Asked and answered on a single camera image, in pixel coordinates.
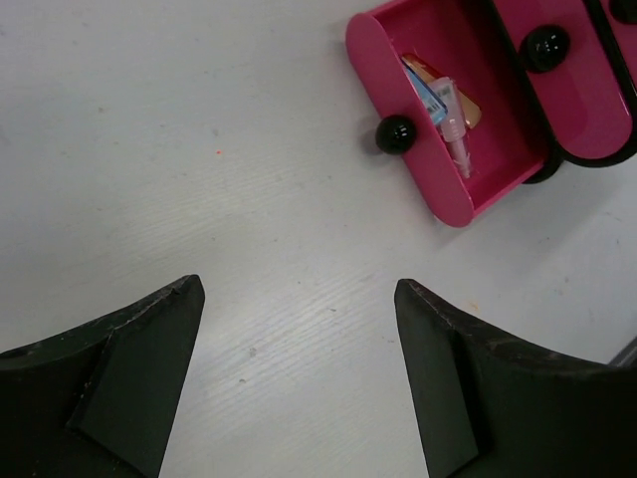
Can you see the pink correction tape pen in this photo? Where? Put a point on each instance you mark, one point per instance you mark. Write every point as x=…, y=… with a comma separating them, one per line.
x=453, y=129

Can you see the orange eraser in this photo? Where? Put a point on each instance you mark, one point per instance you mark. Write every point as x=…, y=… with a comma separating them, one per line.
x=428, y=74

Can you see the blue correction tape pen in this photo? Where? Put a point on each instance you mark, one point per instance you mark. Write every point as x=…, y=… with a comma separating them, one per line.
x=435, y=108

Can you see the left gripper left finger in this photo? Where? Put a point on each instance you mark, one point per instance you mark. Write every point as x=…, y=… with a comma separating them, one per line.
x=100, y=400

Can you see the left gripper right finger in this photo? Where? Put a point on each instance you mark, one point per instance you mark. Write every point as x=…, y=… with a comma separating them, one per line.
x=490, y=404

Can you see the black drawer organizer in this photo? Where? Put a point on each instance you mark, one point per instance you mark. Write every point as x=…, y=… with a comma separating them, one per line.
x=546, y=48

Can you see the pink top drawer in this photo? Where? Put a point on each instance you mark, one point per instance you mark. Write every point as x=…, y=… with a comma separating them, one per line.
x=621, y=15

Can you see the pink drawer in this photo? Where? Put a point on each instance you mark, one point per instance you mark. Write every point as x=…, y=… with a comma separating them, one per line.
x=621, y=15
x=461, y=40
x=580, y=96

